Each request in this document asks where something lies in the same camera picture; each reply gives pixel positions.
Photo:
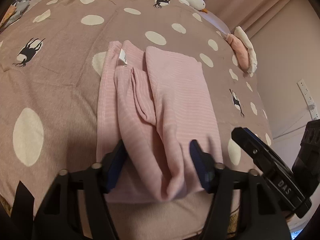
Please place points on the folded salmon pink garment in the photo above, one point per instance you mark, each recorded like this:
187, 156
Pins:
240, 51

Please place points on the pink curtain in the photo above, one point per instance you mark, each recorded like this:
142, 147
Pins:
250, 0

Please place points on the mauve polka dot bedspread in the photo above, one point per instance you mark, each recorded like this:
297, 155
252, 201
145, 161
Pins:
51, 66

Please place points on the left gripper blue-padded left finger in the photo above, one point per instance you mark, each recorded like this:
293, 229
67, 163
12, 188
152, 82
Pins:
114, 165

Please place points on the black camera box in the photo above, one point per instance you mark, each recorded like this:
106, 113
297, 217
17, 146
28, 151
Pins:
306, 166

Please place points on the pink striped knit garment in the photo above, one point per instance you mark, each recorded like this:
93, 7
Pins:
156, 102

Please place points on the folded cream white garment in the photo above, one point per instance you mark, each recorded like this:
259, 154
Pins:
240, 34

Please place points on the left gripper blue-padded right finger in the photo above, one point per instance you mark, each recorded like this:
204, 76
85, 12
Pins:
204, 165

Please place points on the white wall power strip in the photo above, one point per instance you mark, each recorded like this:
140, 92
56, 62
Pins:
308, 99

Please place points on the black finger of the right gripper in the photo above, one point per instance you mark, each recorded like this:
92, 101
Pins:
260, 152

